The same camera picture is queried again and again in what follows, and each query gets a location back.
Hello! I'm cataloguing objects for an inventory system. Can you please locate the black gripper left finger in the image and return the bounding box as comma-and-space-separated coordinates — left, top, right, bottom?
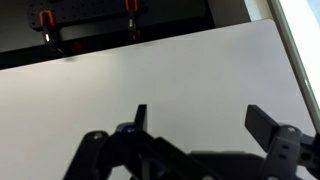
134, 104, 147, 130

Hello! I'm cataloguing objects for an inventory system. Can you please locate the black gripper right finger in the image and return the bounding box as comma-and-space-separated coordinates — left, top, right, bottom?
245, 105, 302, 180

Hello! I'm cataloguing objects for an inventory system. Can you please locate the orange black clamp far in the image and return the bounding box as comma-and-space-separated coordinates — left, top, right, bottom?
125, 0, 138, 39

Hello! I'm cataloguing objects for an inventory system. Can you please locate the orange black clamp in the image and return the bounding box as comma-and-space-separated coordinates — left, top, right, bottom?
125, 0, 138, 39
39, 10, 63, 54

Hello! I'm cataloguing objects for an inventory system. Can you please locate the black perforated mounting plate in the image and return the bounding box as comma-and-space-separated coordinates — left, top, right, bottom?
28, 0, 149, 32

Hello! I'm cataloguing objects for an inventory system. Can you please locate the orange black clamp near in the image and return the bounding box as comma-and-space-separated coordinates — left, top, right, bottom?
39, 10, 63, 54

